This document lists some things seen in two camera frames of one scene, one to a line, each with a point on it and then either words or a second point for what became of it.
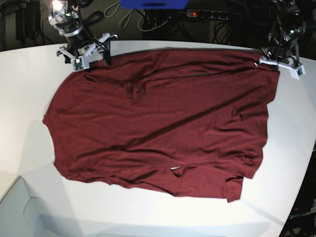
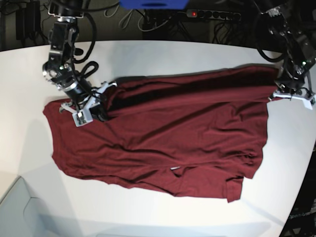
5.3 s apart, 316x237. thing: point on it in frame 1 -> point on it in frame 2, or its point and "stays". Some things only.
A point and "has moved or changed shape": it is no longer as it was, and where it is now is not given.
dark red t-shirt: x=193 y=121 has moved or changed shape
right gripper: x=287 y=58 -> x=292 y=85
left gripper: x=84 y=53 -> x=85 y=104
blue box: x=154 y=4 stays
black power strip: x=213 y=14 stays
